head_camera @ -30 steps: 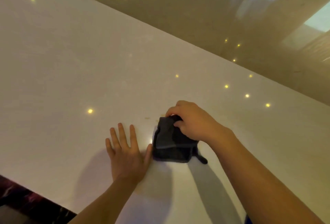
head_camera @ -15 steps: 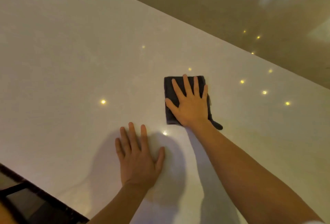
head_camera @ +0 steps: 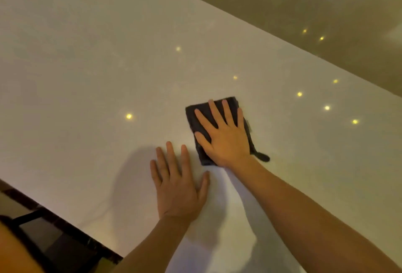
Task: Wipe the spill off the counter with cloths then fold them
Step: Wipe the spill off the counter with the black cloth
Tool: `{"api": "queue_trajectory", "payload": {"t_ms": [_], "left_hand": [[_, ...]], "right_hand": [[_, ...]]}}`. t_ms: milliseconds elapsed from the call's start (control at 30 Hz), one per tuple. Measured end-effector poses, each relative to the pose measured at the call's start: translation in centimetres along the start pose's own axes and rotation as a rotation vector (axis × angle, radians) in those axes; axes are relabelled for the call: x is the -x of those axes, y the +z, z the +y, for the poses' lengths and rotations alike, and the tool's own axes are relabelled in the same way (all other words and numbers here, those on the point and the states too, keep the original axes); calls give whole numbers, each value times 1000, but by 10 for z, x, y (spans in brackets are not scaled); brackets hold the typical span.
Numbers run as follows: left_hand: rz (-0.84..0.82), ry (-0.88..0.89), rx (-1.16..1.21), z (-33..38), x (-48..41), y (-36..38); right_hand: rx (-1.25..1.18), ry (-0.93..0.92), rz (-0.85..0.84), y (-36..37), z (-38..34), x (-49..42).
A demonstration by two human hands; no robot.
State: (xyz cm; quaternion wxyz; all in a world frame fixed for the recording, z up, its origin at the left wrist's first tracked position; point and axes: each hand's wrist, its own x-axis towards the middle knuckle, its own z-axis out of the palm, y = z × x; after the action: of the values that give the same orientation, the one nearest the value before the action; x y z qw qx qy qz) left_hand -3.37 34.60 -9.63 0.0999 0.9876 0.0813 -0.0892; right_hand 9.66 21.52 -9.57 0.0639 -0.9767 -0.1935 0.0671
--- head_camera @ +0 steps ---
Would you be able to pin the person's bare torso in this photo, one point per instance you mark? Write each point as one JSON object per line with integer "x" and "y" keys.
{"x": 12, "y": 254}

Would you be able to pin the person's left thumb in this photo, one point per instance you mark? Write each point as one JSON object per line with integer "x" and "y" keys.
{"x": 203, "y": 187}

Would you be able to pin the person's left hand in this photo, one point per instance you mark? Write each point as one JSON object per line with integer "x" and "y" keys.
{"x": 177, "y": 194}

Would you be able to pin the person's right middle finger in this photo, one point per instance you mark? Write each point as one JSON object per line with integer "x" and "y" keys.
{"x": 217, "y": 112}

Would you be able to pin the person's right little finger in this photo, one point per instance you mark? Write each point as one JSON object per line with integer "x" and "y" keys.
{"x": 241, "y": 118}

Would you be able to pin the person's right thumb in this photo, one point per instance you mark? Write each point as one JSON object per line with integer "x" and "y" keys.
{"x": 203, "y": 142}

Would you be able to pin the person's left middle finger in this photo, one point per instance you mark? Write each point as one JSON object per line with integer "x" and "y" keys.
{"x": 173, "y": 158}

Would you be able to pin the person's left little finger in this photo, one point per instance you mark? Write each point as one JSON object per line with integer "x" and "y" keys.
{"x": 155, "y": 173}

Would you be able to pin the person's right forearm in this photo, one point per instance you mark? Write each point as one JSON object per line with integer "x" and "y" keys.
{"x": 298, "y": 219}

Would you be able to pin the person's right hand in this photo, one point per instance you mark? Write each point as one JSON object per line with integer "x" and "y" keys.
{"x": 227, "y": 144}

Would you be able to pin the dark grey cleaning cloth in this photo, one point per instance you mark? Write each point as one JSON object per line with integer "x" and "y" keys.
{"x": 193, "y": 118}

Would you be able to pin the person's left forearm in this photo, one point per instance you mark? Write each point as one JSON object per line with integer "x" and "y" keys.
{"x": 154, "y": 247}

